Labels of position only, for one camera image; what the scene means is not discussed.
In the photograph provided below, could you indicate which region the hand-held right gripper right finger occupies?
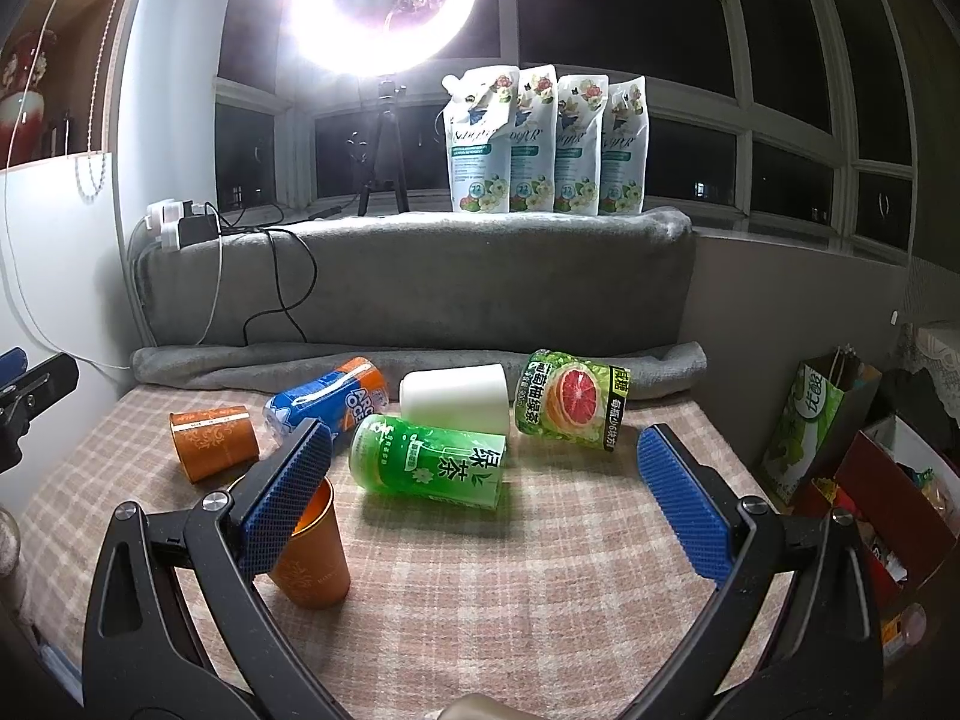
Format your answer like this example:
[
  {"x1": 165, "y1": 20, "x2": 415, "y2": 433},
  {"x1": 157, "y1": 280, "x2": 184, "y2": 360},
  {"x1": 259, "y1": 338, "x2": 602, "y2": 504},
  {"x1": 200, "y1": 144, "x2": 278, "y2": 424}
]
[{"x1": 626, "y1": 424, "x2": 886, "y2": 720}]

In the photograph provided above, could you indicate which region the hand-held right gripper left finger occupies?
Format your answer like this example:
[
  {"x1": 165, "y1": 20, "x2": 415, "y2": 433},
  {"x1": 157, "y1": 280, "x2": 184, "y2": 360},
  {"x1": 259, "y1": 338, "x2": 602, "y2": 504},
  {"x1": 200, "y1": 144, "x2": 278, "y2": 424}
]
[{"x1": 82, "y1": 418, "x2": 353, "y2": 720}]

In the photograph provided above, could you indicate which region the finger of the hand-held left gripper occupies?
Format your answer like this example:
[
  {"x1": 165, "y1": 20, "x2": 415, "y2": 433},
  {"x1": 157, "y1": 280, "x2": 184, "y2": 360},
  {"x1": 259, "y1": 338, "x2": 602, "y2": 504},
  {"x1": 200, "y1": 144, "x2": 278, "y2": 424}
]
[{"x1": 0, "y1": 347, "x2": 80, "y2": 475}]

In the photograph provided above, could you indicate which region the orange patterned cup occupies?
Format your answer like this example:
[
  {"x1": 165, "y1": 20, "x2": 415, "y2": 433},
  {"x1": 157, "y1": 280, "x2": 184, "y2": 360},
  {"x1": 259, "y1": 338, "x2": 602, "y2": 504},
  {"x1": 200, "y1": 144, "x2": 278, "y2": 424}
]
[
  {"x1": 169, "y1": 404, "x2": 261, "y2": 483},
  {"x1": 266, "y1": 476, "x2": 352, "y2": 610}
]

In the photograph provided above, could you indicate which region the white cup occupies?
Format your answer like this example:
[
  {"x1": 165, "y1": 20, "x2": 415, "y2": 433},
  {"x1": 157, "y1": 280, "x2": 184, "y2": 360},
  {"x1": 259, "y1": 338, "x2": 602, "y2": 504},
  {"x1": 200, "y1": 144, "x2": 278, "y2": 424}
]
[{"x1": 399, "y1": 364, "x2": 512, "y2": 437}]

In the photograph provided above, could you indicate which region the blue drink bottle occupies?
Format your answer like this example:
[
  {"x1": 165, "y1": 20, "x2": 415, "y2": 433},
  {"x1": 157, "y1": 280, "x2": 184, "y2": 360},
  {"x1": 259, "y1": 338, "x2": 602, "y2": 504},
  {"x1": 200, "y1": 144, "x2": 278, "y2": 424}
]
[{"x1": 262, "y1": 356, "x2": 390, "y2": 458}]

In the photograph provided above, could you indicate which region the green tea bottle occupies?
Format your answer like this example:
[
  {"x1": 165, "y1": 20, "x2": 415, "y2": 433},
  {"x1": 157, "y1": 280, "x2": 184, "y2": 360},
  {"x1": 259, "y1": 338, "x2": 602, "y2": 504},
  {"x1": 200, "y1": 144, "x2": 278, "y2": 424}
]
[{"x1": 349, "y1": 413, "x2": 512, "y2": 513}]

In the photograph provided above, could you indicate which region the green paper bag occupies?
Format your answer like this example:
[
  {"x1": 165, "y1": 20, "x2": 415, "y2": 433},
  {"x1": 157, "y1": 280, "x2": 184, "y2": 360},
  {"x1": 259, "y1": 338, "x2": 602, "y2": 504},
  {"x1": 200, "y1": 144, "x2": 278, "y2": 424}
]
[{"x1": 760, "y1": 348, "x2": 883, "y2": 508}]

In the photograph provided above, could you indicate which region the green grapefruit label bottle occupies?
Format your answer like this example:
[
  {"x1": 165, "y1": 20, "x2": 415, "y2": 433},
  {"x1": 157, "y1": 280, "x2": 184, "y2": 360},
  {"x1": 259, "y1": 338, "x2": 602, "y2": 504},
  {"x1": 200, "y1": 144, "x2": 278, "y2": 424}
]
[{"x1": 514, "y1": 349, "x2": 633, "y2": 454}]

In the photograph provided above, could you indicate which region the glass jar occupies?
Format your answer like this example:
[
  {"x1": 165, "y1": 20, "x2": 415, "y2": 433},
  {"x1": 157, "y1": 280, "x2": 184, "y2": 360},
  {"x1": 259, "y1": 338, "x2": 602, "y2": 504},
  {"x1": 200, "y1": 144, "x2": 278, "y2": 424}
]
[{"x1": 0, "y1": 506, "x2": 24, "y2": 605}]

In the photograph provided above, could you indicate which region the plaid checked cloth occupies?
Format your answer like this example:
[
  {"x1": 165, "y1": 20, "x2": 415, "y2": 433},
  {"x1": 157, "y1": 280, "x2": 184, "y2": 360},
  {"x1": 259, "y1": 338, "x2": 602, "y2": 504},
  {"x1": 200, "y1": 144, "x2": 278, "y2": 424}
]
[{"x1": 18, "y1": 382, "x2": 797, "y2": 720}]

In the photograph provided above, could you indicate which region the red cardboard box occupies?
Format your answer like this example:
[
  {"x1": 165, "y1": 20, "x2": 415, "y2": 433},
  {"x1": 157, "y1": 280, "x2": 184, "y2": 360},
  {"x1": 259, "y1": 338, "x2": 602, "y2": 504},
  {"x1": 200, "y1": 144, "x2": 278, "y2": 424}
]
[{"x1": 793, "y1": 430, "x2": 960, "y2": 665}]

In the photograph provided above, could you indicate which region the white power strip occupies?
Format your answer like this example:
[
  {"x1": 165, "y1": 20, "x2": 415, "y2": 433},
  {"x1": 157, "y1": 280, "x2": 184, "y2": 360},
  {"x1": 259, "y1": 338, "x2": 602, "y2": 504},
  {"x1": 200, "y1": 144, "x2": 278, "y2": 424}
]
[{"x1": 143, "y1": 198, "x2": 220, "y2": 253}]

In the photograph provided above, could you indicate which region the black charger plug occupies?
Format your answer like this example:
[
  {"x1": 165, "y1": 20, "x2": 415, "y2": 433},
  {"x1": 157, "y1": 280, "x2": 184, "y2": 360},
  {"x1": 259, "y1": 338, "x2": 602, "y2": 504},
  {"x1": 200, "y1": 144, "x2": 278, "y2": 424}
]
[{"x1": 178, "y1": 211, "x2": 221, "y2": 248}]

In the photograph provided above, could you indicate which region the grey blanket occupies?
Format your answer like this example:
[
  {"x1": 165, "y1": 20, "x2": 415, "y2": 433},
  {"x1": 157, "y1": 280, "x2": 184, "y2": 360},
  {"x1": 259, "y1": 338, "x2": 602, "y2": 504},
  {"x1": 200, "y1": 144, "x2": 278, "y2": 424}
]
[{"x1": 130, "y1": 205, "x2": 710, "y2": 395}]

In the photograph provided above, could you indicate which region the red floral vase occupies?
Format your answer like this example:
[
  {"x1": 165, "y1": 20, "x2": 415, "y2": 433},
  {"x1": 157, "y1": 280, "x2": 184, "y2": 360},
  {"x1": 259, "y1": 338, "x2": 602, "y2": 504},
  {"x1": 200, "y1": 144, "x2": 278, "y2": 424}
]
[{"x1": 0, "y1": 28, "x2": 59, "y2": 167}]

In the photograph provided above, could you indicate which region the white floral detergent pouch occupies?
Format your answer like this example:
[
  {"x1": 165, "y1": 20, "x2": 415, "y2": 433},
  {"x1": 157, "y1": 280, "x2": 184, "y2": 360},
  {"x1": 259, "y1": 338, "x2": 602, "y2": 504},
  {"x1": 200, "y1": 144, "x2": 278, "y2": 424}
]
[
  {"x1": 440, "y1": 63, "x2": 521, "y2": 215},
  {"x1": 510, "y1": 65, "x2": 560, "y2": 213},
  {"x1": 600, "y1": 76, "x2": 648, "y2": 215},
  {"x1": 553, "y1": 73, "x2": 608, "y2": 215}
]

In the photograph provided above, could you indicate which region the black tripod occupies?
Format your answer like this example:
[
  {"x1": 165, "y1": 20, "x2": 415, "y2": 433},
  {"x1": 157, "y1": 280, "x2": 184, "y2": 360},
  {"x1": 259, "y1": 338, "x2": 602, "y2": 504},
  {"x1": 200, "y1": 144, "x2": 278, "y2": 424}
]
[{"x1": 357, "y1": 75, "x2": 412, "y2": 215}]

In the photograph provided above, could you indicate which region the thin white wall cable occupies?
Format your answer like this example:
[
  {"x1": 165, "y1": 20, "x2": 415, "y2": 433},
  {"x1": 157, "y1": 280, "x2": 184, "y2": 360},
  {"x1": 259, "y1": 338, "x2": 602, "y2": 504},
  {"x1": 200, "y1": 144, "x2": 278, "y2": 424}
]
[{"x1": 0, "y1": 165, "x2": 133, "y2": 373}]

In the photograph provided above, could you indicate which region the black cable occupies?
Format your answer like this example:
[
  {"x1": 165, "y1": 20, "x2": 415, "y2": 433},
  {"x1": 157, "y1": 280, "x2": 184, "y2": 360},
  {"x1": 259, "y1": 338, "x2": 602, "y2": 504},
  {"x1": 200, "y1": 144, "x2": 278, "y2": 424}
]
[{"x1": 216, "y1": 201, "x2": 355, "y2": 347}]

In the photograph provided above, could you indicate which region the white bead cord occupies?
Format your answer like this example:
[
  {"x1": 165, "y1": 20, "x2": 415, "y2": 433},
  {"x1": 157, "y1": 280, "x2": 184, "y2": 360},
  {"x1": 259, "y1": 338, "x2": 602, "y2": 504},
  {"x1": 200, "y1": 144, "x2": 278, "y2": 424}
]
[{"x1": 73, "y1": 0, "x2": 122, "y2": 201}]

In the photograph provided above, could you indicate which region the window frame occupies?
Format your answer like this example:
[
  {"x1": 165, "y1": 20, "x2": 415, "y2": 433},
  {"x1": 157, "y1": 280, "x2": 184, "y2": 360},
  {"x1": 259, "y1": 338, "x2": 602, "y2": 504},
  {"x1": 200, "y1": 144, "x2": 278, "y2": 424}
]
[{"x1": 213, "y1": 0, "x2": 917, "y2": 265}]

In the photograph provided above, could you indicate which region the ring light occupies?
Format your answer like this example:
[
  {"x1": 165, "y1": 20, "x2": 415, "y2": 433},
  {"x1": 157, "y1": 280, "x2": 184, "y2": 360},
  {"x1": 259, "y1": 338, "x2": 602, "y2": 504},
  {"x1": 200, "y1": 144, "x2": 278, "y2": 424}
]
[{"x1": 280, "y1": 0, "x2": 501, "y2": 80}]

